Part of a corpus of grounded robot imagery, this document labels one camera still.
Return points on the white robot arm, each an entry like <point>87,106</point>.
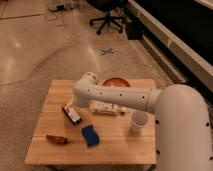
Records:
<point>183,139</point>

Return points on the orange bowl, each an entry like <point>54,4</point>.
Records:
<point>116,82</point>

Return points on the blue sponge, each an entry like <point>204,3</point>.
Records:
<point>90,136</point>

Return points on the wooden table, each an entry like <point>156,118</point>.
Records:
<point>118,145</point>

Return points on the black office chair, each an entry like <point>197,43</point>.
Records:
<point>106,6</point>

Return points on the power strip with cables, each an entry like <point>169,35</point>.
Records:
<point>60,5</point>

